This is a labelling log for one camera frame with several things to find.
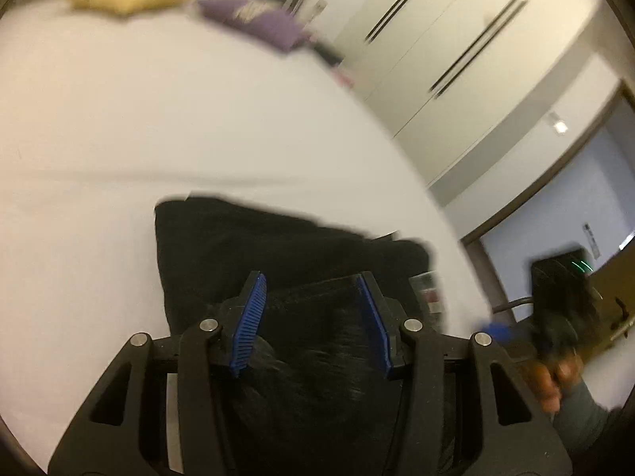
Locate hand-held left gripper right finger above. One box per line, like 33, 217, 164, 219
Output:
356, 271, 573, 476

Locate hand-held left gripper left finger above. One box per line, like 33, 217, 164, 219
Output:
47, 270, 269, 476

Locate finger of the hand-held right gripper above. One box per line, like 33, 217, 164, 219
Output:
473, 322, 534, 345

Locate black pants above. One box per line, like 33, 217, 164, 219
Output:
155, 197, 460, 476

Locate person's right hand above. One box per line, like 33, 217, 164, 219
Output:
525, 349, 587, 413

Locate wooden door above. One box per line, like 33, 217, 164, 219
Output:
578, 245, 635, 370

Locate white bed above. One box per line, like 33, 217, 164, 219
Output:
0, 0, 497, 462

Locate white wardrobe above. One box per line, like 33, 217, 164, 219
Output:
288, 0, 611, 189

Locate dark nightstand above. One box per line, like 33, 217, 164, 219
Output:
310, 40, 348, 73

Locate purple patterned pillow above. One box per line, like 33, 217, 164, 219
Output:
196, 0, 313, 53

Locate dark door frame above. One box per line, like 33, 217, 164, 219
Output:
460, 79, 635, 308

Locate black wardrobe handle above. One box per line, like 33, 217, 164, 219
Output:
428, 0, 531, 99
366, 0, 443, 43

